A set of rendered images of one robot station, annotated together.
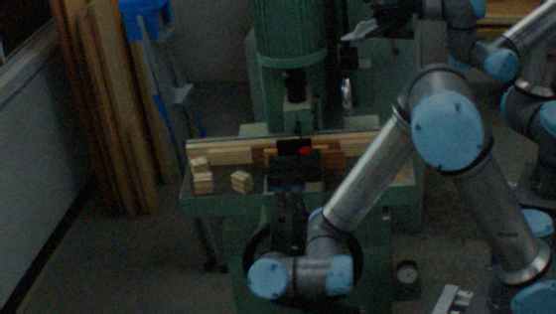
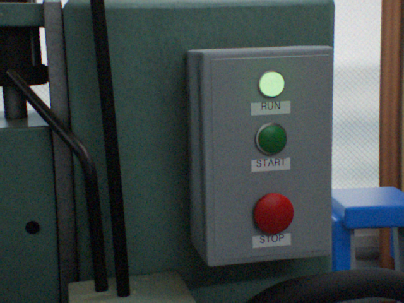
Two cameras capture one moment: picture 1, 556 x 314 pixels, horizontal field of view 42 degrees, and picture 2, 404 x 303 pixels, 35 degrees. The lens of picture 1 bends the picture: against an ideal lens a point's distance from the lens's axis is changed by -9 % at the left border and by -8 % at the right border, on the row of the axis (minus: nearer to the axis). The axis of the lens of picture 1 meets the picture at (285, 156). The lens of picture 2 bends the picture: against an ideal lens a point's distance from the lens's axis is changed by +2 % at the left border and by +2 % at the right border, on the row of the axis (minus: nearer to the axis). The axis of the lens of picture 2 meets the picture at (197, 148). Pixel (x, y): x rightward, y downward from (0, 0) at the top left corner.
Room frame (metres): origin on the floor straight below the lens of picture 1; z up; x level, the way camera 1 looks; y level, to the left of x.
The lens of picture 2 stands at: (1.92, -0.67, 1.49)
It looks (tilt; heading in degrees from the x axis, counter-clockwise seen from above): 10 degrees down; 71
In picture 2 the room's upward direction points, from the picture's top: 1 degrees counter-clockwise
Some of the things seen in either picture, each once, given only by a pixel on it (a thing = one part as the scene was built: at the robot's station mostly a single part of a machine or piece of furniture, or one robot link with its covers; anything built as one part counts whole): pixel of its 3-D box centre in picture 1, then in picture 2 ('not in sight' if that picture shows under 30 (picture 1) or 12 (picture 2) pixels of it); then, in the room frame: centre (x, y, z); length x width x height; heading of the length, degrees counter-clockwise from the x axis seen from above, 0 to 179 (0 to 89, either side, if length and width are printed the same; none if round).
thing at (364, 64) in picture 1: (356, 83); not in sight; (1.99, -0.22, 1.02); 0.09 x 0.07 x 0.12; 84
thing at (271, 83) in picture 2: not in sight; (272, 84); (2.12, -0.25, 1.46); 0.02 x 0.01 x 0.02; 174
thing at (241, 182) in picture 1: (241, 182); not in sight; (1.70, 0.12, 0.92); 0.04 x 0.03 x 0.04; 45
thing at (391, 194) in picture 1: (297, 190); not in sight; (1.72, -0.02, 0.87); 0.61 x 0.30 x 0.06; 84
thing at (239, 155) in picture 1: (324, 150); not in sight; (1.81, -0.10, 0.92); 0.61 x 0.02 x 0.04; 84
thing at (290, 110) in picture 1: (300, 111); not in sight; (1.84, -0.05, 1.03); 0.14 x 0.07 x 0.09; 174
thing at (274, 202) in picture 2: not in sight; (273, 213); (2.12, -0.26, 1.36); 0.03 x 0.01 x 0.03; 174
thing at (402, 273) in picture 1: (407, 273); not in sight; (1.58, -0.28, 0.65); 0.06 x 0.04 x 0.08; 84
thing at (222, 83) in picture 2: not in sight; (257, 151); (2.12, -0.22, 1.40); 0.10 x 0.06 x 0.16; 174
